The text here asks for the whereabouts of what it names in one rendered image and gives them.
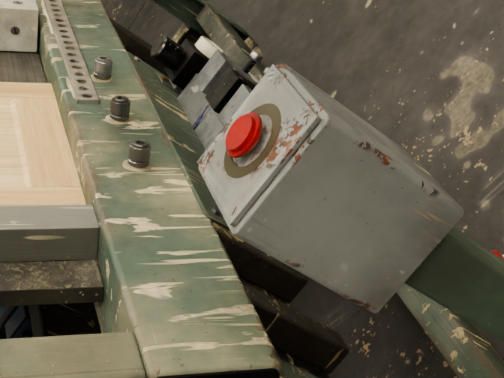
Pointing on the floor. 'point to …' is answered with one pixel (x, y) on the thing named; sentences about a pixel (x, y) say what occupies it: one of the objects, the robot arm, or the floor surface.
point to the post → (464, 281)
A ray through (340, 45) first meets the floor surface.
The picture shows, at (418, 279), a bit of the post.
